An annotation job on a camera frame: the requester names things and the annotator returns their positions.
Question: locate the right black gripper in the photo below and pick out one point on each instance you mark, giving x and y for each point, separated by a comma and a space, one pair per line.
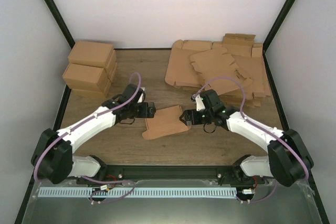
195, 121

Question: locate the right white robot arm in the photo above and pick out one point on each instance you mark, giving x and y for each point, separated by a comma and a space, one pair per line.
287, 159

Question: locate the black aluminium frame rail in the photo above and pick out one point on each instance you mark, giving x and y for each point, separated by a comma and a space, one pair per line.
168, 170

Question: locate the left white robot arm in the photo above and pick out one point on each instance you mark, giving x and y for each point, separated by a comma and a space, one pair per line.
54, 158

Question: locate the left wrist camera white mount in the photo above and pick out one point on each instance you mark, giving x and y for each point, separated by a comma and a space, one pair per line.
140, 97

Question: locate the light blue slotted cable duct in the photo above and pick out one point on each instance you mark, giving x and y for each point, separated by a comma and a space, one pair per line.
73, 192

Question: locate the stack of flat cardboard blanks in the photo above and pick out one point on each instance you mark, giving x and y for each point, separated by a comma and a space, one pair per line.
247, 53

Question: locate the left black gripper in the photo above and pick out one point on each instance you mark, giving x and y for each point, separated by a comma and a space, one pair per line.
145, 113

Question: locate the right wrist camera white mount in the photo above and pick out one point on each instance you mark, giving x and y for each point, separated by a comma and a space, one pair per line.
199, 102

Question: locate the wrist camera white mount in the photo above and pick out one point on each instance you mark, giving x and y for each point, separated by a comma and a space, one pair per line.
140, 97
199, 102

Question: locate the cardboard box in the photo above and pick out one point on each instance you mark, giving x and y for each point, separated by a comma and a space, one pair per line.
81, 77
165, 122
95, 54
93, 94

